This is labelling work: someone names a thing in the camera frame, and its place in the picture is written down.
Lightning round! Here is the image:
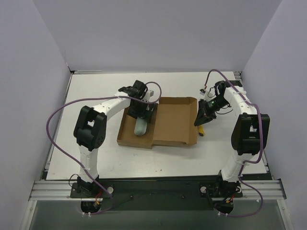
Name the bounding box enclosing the yellow utility knife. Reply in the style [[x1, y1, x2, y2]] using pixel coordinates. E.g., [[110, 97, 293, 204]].
[[198, 126, 205, 137]]

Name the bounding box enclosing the grey computer mouse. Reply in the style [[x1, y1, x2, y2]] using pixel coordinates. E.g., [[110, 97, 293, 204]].
[[134, 117, 147, 136]]

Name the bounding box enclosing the brown cardboard express box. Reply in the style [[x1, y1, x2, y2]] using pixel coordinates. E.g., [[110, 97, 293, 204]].
[[117, 97, 198, 149]]

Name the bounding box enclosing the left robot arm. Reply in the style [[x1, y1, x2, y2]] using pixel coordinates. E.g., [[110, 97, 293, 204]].
[[73, 80, 156, 197]]

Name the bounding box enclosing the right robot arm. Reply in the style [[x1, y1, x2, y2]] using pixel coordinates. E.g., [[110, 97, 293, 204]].
[[194, 80, 270, 191]]

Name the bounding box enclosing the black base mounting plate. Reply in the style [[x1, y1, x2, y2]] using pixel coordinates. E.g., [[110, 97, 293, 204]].
[[70, 175, 243, 213]]

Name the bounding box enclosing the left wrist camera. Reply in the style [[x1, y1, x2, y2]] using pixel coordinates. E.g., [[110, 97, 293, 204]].
[[146, 90, 154, 97]]

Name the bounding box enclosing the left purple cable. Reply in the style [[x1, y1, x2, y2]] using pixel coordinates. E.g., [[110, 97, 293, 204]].
[[46, 81, 163, 215]]

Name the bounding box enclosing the purple cable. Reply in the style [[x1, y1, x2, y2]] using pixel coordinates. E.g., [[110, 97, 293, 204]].
[[203, 69, 264, 218], [46, 81, 163, 215]]

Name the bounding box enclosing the aluminium table edge rail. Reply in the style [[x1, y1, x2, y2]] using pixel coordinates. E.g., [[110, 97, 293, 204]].
[[231, 86, 270, 177]]

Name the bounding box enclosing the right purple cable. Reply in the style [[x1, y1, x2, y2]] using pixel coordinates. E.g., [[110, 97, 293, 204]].
[[203, 69, 264, 218]]

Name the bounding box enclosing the aluminium front frame rail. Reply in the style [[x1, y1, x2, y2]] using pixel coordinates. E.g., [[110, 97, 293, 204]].
[[29, 180, 286, 201]]

